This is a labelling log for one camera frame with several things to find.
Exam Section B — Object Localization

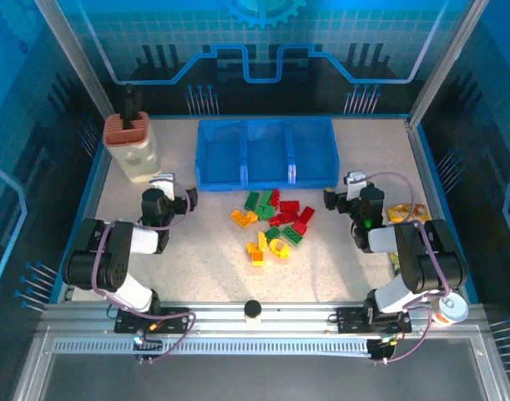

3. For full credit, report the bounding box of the yellow snack bag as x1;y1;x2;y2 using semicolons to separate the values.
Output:
386;203;431;226

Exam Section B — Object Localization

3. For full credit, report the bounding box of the white knife block pink top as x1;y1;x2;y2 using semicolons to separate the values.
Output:
103;110;163;184

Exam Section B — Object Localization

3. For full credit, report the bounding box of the blue three-compartment plastic bin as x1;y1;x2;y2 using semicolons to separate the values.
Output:
194;118;341;192

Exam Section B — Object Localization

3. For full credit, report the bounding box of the black round knob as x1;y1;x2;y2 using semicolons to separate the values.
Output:
243;299;263;325

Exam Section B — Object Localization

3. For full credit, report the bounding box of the orange drink can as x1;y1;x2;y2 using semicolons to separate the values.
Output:
430;292;469;326

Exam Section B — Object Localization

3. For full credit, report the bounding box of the small electronics board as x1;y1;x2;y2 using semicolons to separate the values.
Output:
366;338;401;365
132;333;164;365

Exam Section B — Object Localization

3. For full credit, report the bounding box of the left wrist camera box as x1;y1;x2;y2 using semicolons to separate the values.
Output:
149;172;177;201

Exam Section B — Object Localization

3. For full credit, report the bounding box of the black knife handle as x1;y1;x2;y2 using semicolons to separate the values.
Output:
121;83;139;129

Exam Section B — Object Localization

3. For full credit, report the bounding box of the aluminium mounting rail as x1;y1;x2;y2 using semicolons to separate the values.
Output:
39;301;487;338

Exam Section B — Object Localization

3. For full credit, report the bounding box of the slotted grey cable duct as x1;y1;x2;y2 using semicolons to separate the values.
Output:
52;338;375;357

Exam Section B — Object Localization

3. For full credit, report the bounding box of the aluminium frame post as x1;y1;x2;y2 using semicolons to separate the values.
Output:
32;0;116;122
406;0;489;129

